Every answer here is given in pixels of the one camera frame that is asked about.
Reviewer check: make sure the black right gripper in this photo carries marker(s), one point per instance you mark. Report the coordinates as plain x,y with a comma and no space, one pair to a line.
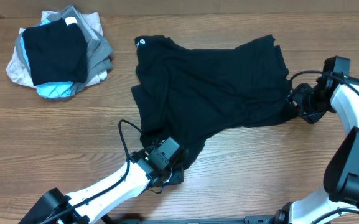
295,97

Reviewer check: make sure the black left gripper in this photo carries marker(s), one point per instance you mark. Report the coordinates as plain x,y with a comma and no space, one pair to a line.
178,175

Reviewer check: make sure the black t-shirt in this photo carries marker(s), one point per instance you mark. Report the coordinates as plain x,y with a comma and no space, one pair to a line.
192,94

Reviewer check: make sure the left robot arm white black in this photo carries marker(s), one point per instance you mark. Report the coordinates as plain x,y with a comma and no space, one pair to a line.
143,169

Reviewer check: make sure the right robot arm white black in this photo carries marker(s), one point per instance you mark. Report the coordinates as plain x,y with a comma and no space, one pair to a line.
339,195

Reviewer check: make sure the folded grey shirt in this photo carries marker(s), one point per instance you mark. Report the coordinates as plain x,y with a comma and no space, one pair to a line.
98,51

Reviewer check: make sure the folded light blue shirt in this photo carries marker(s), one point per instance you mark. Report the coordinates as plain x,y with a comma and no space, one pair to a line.
48,90

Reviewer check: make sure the folded black shirt on pile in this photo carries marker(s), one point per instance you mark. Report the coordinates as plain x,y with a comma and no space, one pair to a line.
56,52

